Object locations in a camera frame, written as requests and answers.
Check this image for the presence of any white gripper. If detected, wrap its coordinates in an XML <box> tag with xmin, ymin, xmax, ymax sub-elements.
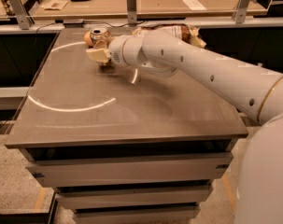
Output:
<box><xmin>86</xmin><ymin>35</ymin><xmax>130</xmax><ymax>66</ymax></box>

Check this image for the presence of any orange soda can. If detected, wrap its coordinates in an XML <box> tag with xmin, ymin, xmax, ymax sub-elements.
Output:
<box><xmin>90</xmin><ymin>26</ymin><xmax>111</xmax><ymax>49</ymax></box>

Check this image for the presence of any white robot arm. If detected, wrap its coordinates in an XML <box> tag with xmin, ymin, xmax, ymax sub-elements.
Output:
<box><xmin>84</xmin><ymin>28</ymin><xmax>283</xmax><ymax>224</ymax></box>

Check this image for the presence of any orange fruit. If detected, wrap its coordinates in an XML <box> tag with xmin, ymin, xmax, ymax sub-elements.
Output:
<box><xmin>84</xmin><ymin>32</ymin><xmax>93</xmax><ymax>47</ymax></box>

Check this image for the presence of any small card on desk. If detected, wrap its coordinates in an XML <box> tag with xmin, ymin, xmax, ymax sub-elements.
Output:
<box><xmin>42</xmin><ymin>0</ymin><xmax>67</xmax><ymax>10</ymax></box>

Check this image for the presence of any brown chip bag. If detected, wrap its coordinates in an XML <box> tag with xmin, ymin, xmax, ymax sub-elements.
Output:
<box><xmin>132</xmin><ymin>24</ymin><xmax>206</xmax><ymax>48</ymax></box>

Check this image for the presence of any grey drawer cabinet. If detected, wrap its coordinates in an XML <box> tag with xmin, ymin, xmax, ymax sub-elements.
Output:
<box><xmin>7</xmin><ymin>28</ymin><xmax>247</xmax><ymax>224</ymax></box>

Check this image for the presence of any white paper slip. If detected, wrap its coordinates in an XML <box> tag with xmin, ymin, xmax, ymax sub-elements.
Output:
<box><xmin>182</xmin><ymin>0</ymin><xmax>206</xmax><ymax>11</ymax></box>

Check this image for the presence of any metal bracket middle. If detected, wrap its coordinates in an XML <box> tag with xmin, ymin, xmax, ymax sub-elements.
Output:
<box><xmin>126</xmin><ymin>0</ymin><xmax>137</xmax><ymax>26</ymax></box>

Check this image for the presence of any metal bracket left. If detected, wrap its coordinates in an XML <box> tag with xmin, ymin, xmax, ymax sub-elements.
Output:
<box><xmin>8</xmin><ymin>0</ymin><xmax>32</xmax><ymax>30</ymax></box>

